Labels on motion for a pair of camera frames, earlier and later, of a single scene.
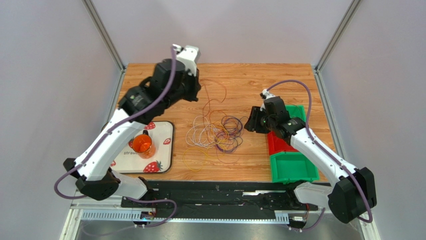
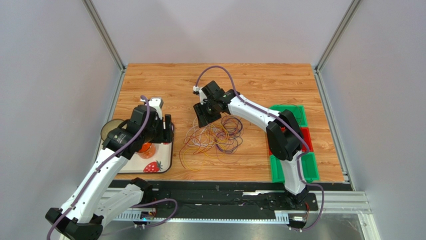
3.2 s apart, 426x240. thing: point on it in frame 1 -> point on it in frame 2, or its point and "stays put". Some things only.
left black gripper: [196, 86] -> [169, 133]
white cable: [202, 133] stays put
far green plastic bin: [296, 111] stays put
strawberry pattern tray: [162, 133] stays put
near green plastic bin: [287, 166] stays put
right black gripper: [254, 120] -> [205, 113]
